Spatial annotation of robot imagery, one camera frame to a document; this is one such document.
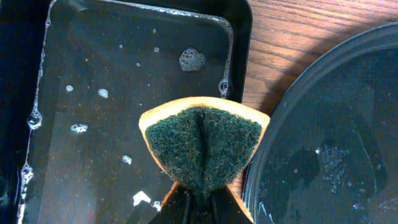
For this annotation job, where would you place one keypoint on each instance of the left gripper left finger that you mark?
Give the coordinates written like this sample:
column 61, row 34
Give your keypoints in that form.
column 177, row 206

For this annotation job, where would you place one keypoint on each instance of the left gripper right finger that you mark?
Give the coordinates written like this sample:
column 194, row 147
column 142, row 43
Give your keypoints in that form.
column 225, row 207

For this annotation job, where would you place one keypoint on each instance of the orange green scrub sponge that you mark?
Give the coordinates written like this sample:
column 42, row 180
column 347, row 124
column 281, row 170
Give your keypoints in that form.
column 202, row 142

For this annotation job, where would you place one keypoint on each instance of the round black tray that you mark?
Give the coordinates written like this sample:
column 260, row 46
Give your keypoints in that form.
column 329, row 154

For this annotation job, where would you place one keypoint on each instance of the black rectangular tray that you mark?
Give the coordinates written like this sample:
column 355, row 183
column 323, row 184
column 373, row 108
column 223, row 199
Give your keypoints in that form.
column 76, row 77

